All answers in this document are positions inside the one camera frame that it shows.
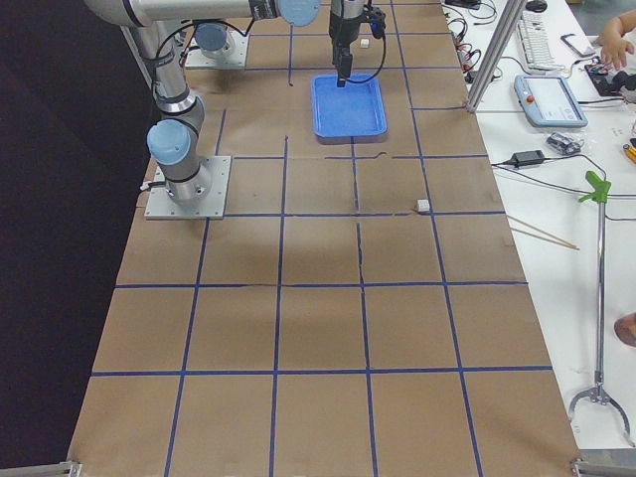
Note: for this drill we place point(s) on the aluminium corner bracket right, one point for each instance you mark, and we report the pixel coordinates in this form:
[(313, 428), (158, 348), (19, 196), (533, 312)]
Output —
[(604, 462)]

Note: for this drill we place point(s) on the wooden chopstick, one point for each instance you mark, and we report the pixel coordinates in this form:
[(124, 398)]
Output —
[(556, 241), (522, 225)]

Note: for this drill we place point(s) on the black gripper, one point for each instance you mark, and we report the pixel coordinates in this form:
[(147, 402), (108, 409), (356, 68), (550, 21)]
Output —
[(342, 29)]

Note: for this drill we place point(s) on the aluminium corner bracket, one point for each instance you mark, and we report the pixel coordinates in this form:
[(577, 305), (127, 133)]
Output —
[(604, 462), (62, 469)]

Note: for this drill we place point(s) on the black power adapter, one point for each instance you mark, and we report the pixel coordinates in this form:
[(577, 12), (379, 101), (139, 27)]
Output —
[(527, 158)]

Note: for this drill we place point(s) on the aluminium corner bracket left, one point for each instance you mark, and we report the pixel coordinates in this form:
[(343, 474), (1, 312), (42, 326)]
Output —
[(62, 469)]

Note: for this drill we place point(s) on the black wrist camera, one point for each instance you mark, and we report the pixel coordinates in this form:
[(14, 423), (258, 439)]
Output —
[(377, 22)]

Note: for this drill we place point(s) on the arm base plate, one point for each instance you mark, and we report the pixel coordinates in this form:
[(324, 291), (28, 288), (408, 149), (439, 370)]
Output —
[(202, 197), (232, 56)]

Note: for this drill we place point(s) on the black smartphone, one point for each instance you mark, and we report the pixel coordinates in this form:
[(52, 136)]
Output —
[(579, 44)]

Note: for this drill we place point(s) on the white keyboard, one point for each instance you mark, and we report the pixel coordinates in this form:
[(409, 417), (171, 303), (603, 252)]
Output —
[(534, 42)]

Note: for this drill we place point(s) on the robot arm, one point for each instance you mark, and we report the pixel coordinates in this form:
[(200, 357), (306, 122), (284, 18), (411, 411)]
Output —
[(214, 40), (151, 29)]

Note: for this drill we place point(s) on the blue plastic tray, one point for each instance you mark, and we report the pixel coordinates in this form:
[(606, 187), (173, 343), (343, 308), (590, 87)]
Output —
[(355, 110)]

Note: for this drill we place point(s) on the green reacher grabber tool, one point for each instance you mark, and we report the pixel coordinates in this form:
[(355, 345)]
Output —
[(599, 194)]

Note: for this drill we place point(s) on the blue teach pendant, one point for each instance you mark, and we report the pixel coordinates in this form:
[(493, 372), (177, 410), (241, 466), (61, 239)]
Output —
[(547, 101)]

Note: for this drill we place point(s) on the bagged small parts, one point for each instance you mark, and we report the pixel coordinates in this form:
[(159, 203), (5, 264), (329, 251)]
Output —
[(563, 144)]

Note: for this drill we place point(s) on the aluminium frame post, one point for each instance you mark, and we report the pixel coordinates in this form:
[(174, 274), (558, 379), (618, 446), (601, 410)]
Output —
[(505, 28)]

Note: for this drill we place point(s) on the black computer mouse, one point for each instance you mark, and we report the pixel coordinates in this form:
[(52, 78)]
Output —
[(536, 6)]

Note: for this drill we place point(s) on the person's hand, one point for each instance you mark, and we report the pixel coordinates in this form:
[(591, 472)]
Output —
[(614, 48)]

